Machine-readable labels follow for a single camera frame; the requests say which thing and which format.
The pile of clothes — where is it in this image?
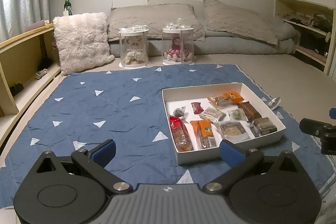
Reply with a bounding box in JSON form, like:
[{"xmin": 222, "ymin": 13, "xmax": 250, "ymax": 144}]
[{"xmin": 284, "ymin": 11, "xmax": 332, "ymax": 28}]

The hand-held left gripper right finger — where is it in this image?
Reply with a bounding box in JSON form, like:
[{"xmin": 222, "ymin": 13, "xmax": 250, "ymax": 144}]
[{"xmin": 203, "ymin": 139, "xmax": 302, "ymax": 194}]

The green glass bottle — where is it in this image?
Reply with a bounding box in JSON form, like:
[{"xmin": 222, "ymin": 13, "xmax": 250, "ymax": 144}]
[{"xmin": 63, "ymin": 0, "xmax": 73, "ymax": 16}]

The grey folded duvet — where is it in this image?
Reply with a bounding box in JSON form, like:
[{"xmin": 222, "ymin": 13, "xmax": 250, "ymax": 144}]
[{"xmin": 109, "ymin": 0, "xmax": 301, "ymax": 56}]

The large orange snack packet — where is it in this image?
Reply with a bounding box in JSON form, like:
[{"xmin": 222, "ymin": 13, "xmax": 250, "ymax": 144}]
[{"xmin": 190, "ymin": 119, "xmax": 219, "ymax": 150}]

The pink dressed doll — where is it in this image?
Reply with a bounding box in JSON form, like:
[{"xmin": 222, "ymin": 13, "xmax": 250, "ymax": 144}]
[{"xmin": 163, "ymin": 39, "xmax": 190, "ymax": 62}]

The clear cylindrical display case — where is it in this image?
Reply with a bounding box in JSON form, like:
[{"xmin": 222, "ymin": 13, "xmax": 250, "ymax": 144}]
[
  {"xmin": 161, "ymin": 21, "xmax": 196, "ymax": 66},
  {"xmin": 118, "ymin": 25, "xmax": 151, "ymax": 69}
]

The dark round snack packet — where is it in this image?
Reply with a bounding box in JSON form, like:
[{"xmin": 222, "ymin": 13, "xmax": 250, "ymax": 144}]
[{"xmin": 173, "ymin": 106, "xmax": 187, "ymax": 120}]

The grey textured pillow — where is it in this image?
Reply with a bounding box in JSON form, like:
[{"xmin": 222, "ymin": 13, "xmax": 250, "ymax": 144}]
[
  {"xmin": 202, "ymin": 0, "xmax": 279, "ymax": 46},
  {"xmin": 107, "ymin": 3, "xmax": 206, "ymax": 42}
]

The blue quilted blanket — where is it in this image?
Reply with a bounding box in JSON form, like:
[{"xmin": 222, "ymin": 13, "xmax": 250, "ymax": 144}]
[{"xmin": 0, "ymin": 64, "xmax": 332, "ymax": 209}]

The white dressed doll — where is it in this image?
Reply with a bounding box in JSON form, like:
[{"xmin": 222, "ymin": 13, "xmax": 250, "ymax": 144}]
[{"xmin": 123, "ymin": 37, "xmax": 146, "ymax": 65}]

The pink book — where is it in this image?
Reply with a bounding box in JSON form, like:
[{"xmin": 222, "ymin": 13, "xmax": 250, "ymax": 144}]
[{"xmin": 26, "ymin": 19, "xmax": 51, "ymax": 30}]

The crumpled clear wrapper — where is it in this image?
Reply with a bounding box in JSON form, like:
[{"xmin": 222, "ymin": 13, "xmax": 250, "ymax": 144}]
[{"xmin": 262, "ymin": 97, "xmax": 282, "ymax": 111}]

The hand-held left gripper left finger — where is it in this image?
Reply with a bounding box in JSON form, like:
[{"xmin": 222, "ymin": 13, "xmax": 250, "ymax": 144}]
[{"xmin": 34, "ymin": 139, "xmax": 133, "ymax": 194}]

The brown snack bar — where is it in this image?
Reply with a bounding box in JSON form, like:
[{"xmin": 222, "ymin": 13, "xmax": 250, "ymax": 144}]
[{"xmin": 237, "ymin": 101, "xmax": 262, "ymax": 121}]

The small red candy packet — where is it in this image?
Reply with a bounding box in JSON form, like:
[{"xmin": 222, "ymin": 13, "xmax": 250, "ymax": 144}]
[{"xmin": 191, "ymin": 102, "xmax": 204, "ymax": 115}]

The grey curtain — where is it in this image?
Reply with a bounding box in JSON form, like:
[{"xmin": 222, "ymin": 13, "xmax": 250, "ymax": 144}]
[{"xmin": 0, "ymin": 0, "xmax": 51, "ymax": 42}]

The red cookie packet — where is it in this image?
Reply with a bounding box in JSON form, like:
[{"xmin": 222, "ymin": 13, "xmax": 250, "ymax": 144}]
[{"xmin": 169, "ymin": 115, "xmax": 194, "ymax": 153}]

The rope bundle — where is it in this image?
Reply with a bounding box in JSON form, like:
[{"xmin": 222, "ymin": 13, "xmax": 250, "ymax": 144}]
[{"xmin": 34, "ymin": 68, "xmax": 49, "ymax": 81}]

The small black object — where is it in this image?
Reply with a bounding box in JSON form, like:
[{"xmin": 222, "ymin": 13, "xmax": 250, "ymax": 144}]
[{"xmin": 10, "ymin": 83, "xmax": 25, "ymax": 95}]

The round cookie clear packet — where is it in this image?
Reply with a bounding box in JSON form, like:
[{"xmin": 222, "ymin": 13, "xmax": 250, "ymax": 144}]
[{"xmin": 219, "ymin": 120, "xmax": 252, "ymax": 142}]

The dark brownie clear packet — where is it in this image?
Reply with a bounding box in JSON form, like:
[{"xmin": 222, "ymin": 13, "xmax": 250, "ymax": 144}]
[{"xmin": 249, "ymin": 117, "xmax": 278, "ymax": 138}]

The curved wooden shelf unit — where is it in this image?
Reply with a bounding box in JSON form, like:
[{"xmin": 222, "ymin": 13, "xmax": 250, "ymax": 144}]
[{"xmin": 0, "ymin": 22, "xmax": 63, "ymax": 146}]

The fluffy white pillow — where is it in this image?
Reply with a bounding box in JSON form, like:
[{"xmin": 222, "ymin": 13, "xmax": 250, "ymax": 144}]
[{"xmin": 53, "ymin": 12, "xmax": 116, "ymax": 75}]

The white pink-print snack packet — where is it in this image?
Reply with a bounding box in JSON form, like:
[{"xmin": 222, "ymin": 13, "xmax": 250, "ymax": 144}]
[{"xmin": 199, "ymin": 107, "xmax": 227, "ymax": 121}]

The green white snack packet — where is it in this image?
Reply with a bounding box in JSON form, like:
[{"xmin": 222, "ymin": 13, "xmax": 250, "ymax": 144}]
[{"xmin": 227, "ymin": 108, "xmax": 248, "ymax": 123}]

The white cardboard box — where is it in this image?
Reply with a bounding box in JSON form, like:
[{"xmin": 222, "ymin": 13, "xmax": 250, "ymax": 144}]
[{"xmin": 161, "ymin": 83, "xmax": 287, "ymax": 166}]

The small orange snack packet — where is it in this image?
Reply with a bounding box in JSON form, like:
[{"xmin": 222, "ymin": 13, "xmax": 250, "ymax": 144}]
[{"xmin": 223, "ymin": 91, "xmax": 245, "ymax": 104}]

